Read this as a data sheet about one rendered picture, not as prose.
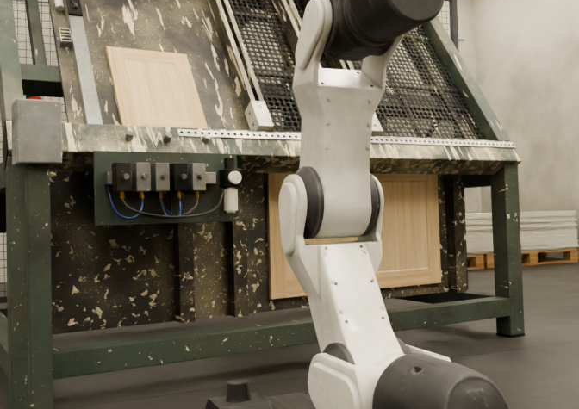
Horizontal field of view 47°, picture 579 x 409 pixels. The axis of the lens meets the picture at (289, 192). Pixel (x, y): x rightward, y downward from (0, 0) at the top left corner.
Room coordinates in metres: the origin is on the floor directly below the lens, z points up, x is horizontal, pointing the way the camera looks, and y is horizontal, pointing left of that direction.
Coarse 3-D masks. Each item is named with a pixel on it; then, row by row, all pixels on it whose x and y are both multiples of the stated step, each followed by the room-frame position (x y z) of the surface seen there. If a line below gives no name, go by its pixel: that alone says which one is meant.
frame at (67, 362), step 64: (0, 192) 2.41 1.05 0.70; (64, 192) 2.31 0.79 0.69; (256, 192) 2.68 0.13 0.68; (448, 192) 3.14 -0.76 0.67; (512, 192) 3.05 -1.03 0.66; (64, 256) 2.31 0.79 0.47; (128, 256) 2.42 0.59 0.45; (192, 256) 2.48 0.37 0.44; (256, 256) 2.67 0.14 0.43; (448, 256) 3.16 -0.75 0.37; (512, 256) 3.04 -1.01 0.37; (0, 320) 2.79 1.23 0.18; (64, 320) 2.31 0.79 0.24; (128, 320) 2.42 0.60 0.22; (192, 320) 2.47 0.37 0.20; (448, 320) 2.85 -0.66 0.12; (512, 320) 3.03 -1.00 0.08
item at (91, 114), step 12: (72, 24) 2.39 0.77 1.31; (72, 36) 2.36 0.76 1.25; (84, 36) 2.38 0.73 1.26; (72, 48) 2.35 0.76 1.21; (84, 48) 2.35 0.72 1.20; (84, 60) 2.32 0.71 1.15; (84, 72) 2.29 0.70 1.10; (84, 84) 2.25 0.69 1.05; (84, 96) 2.22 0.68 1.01; (96, 96) 2.25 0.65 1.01; (84, 108) 2.20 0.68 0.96; (96, 108) 2.22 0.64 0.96; (84, 120) 2.20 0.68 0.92; (96, 120) 2.19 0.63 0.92
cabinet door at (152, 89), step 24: (120, 48) 2.45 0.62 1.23; (120, 72) 2.38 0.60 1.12; (144, 72) 2.44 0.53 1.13; (168, 72) 2.49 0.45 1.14; (120, 96) 2.32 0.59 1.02; (144, 96) 2.37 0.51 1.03; (168, 96) 2.42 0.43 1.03; (192, 96) 2.46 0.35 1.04; (144, 120) 2.30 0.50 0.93; (168, 120) 2.35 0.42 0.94; (192, 120) 2.39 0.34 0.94
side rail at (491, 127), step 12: (432, 24) 3.44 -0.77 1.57; (432, 36) 3.44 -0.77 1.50; (444, 36) 3.42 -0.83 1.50; (444, 48) 3.36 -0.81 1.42; (456, 48) 3.39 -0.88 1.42; (444, 60) 3.37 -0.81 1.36; (456, 60) 3.32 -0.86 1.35; (456, 72) 3.29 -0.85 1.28; (468, 72) 3.31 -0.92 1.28; (468, 84) 3.24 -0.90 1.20; (468, 96) 3.23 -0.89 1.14; (480, 96) 3.22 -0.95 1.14; (480, 108) 3.16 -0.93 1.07; (480, 120) 3.16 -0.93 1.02; (492, 120) 3.14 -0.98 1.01; (492, 132) 3.10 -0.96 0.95; (504, 132) 3.13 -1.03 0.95
